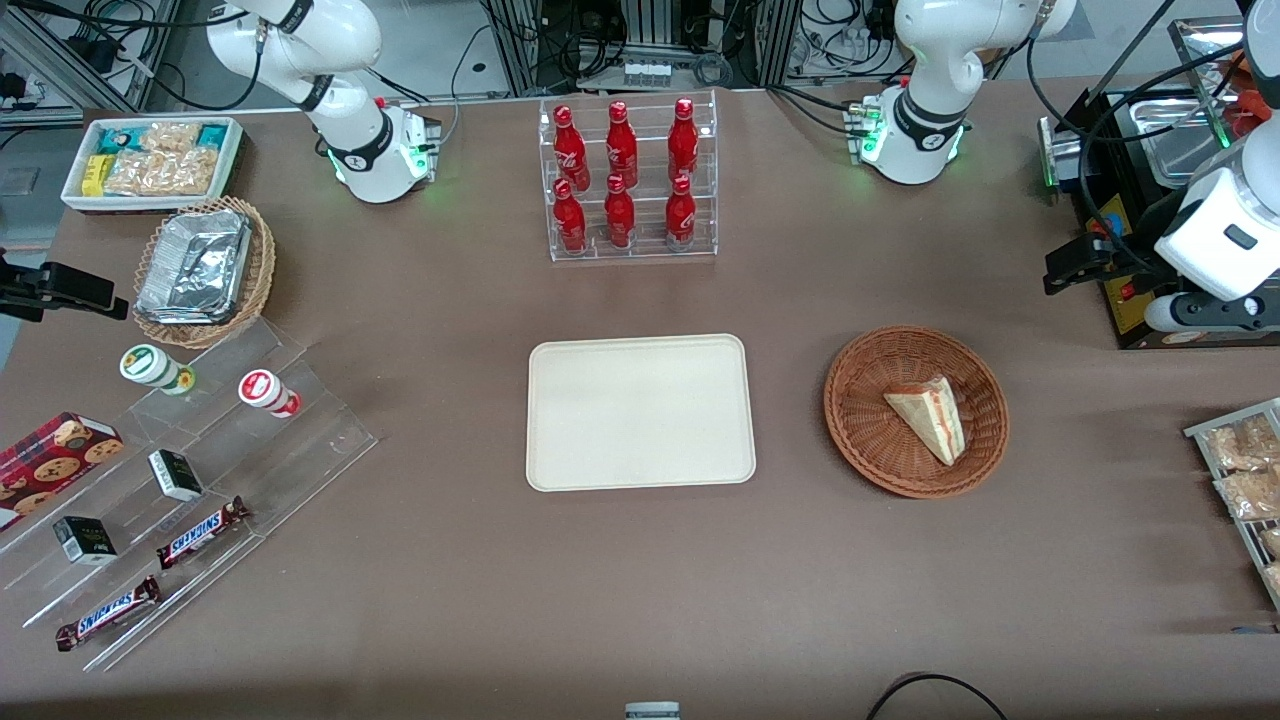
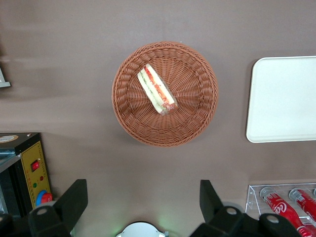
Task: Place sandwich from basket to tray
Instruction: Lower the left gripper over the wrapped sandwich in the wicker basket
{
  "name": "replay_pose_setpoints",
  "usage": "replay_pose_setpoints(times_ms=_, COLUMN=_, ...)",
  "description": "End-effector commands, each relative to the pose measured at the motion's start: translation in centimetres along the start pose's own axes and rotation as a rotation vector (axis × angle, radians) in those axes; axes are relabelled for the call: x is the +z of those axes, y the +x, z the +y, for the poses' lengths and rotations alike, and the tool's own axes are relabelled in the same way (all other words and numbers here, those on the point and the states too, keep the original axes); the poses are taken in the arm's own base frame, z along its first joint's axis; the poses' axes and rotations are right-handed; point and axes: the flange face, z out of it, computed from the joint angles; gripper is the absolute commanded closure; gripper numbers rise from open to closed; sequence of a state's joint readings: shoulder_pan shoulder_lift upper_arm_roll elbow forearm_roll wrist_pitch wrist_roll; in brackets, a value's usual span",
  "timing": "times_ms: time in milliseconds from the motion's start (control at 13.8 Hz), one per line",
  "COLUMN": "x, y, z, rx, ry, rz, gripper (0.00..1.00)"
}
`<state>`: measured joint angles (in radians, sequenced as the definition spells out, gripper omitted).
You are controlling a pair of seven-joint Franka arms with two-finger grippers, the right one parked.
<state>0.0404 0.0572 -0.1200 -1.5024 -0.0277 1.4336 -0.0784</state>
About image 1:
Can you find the steel warmer pan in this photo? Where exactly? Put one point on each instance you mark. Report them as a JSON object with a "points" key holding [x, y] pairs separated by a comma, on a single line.
{"points": [[1175, 140]]}

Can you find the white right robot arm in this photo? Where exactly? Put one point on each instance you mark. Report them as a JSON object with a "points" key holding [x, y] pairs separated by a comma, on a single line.
{"points": [[365, 150]]}

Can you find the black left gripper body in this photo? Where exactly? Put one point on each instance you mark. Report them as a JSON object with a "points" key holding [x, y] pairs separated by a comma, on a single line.
{"points": [[1139, 243]]}

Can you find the tray of packaged pastries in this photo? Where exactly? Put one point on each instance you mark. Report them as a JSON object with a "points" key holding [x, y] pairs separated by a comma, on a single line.
{"points": [[1200, 432]]}

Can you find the green-lidded small drink bottle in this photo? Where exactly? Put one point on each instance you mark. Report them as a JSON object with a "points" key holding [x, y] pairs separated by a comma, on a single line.
{"points": [[150, 365]]}

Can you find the silver box with green light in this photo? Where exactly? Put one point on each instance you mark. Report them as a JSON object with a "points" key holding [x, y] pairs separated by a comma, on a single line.
{"points": [[1058, 150]]}

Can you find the small black carton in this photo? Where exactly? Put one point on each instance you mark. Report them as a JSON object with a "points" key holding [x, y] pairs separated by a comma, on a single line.
{"points": [[175, 475], [85, 540]]}

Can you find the stacked aluminium foil containers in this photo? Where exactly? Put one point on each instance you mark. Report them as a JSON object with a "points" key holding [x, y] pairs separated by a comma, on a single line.
{"points": [[195, 265]]}

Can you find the yellow snack box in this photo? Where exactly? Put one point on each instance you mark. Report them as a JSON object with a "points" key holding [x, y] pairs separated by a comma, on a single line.
{"points": [[95, 175]]}

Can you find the clear peanut snack bag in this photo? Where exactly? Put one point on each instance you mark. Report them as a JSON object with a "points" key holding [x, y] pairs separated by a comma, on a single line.
{"points": [[165, 172]]}

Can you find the clear acrylic stepped stand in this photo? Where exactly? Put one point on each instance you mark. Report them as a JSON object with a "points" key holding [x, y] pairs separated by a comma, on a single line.
{"points": [[290, 450]]}

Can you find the Snickers chocolate bar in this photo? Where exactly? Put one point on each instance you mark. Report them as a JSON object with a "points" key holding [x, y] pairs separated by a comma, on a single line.
{"points": [[105, 613], [200, 533]]}

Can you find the red-lidded small drink bottle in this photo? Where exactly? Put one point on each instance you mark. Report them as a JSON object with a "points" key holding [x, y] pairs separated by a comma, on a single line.
{"points": [[265, 390]]}

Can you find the black food warmer cabinet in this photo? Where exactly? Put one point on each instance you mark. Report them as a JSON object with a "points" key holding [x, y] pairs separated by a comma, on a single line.
{"points": [[1125, 300]]}

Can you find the round brown wicker basket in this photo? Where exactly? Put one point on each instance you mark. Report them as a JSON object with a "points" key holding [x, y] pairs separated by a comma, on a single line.
{"points": [[870, 420]]}

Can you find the triangular sandwich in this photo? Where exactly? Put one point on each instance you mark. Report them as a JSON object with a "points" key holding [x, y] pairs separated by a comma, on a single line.
{"points": [[935, 415]]}

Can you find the small grey white object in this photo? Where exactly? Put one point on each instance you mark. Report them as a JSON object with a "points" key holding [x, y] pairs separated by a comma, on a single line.
{"points": [[652, 711]]}

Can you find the white rectangular snack bin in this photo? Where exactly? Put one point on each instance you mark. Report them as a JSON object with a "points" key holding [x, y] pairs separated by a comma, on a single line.
{"points": [[232, 150]]}

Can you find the black clamp device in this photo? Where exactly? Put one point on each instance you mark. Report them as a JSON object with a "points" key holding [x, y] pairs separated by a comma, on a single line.
{"points": [[70, 288]]}

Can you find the clear acrylic bottle rack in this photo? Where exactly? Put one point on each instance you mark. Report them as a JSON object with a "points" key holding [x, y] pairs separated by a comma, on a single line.
{"points": [[635, 215]]}

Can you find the cream plastic tray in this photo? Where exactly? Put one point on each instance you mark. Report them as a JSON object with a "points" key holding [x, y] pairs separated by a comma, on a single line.
{"points": [[640, 415]]}

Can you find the red cookie box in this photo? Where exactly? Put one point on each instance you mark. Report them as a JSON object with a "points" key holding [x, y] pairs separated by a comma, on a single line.
{"points": [[45, 465]]}

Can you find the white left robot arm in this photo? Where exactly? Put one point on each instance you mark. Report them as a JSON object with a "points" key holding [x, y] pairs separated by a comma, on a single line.
{"points": [[930, 120]]}

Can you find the oval light wicker basket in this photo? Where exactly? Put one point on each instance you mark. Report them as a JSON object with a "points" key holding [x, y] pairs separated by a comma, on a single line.
{"points": [[262, 270]]}

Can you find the clear bag of crackers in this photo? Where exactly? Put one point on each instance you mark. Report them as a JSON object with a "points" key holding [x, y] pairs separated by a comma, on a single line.
{"points": [[1240, 445], [1250, 495]]}

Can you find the red cola bottle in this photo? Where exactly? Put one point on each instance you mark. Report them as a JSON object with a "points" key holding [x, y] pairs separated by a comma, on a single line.
{"points": [[568, 140], [680, 215], [570, 220], [683, 135], [621, 140], [619, 215]]}

